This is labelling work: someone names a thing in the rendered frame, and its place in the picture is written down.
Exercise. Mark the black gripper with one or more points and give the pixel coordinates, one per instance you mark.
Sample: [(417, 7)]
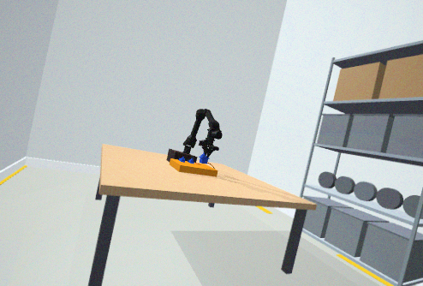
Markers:
[(211, 148)]

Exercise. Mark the blue micro servo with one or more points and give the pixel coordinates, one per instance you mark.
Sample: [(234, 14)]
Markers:
[(203, 159)]

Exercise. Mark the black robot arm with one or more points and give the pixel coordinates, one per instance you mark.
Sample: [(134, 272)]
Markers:
[(213, 130)]

